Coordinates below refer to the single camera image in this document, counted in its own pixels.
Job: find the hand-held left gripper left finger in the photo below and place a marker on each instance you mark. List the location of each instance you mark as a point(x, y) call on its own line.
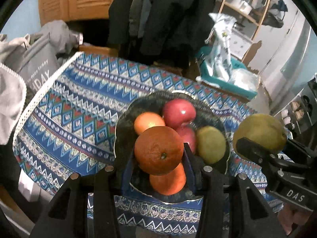
point(127, 173)

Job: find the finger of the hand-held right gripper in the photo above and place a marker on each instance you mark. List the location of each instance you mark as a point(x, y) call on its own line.
point(299, 148)
point(250, 148)

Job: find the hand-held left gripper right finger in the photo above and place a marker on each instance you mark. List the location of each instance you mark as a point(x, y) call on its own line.
point(192, 176)

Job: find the brownish yellow pear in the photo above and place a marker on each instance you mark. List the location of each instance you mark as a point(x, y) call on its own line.
point(260, 131)

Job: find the small tangerine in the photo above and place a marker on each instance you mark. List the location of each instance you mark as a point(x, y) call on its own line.
point(168, 182)

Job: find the yellow-green pear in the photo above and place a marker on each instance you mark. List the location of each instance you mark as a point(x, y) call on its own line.
point(210, 145)

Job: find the dark-skinned orange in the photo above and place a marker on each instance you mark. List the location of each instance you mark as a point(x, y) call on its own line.
point(158, 151)

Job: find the dark glass plate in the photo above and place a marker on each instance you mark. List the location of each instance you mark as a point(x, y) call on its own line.
point(126, 133)

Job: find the red apple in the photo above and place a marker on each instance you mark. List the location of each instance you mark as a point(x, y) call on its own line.
point(179, 114)
point(187, 136)

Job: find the pale-skinned orange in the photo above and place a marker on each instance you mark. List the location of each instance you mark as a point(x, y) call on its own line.
point(148, 125)

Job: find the person's right hand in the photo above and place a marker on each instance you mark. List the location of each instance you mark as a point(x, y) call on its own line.
point(289, 220)

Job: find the white shoe rack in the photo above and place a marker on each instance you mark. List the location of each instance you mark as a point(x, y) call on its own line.
point(307, 119)

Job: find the shoe rack with shoes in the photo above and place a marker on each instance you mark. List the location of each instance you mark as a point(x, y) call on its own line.
point(297, 106)

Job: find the clear plastic bags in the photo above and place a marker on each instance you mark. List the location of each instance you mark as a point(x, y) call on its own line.
point(244, 79)

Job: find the blue patterned tablecloth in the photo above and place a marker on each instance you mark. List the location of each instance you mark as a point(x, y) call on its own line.
point(74, 104)

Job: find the teal plastic crate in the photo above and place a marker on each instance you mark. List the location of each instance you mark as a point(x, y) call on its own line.
point(205, 67)

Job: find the white door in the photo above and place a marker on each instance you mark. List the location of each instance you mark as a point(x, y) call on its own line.
point(287, 54)

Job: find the white rice bag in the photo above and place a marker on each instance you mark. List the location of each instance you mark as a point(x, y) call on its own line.
point(221, 54)

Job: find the wooden shelf rack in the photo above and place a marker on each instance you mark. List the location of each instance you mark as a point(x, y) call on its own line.
point(244, 16)

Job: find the dark grey hanging bag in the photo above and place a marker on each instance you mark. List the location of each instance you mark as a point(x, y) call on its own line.
point(275, 17)

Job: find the light grey garment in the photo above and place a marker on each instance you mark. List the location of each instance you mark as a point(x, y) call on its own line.
point(10, 99)

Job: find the grey fabric tote bag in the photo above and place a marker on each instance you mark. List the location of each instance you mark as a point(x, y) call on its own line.
point(37, 64)

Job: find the white cooking pot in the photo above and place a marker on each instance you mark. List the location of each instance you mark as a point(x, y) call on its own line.
point(241, 5)

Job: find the black hanging coat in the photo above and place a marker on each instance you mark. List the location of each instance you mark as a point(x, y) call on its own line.
point(173, 17)

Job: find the grey clothes pile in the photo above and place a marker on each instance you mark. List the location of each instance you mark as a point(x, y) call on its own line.
point(57, 34)

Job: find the grey-blue hanging jacket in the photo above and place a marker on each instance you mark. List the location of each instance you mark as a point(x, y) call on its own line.
point(145, 10)

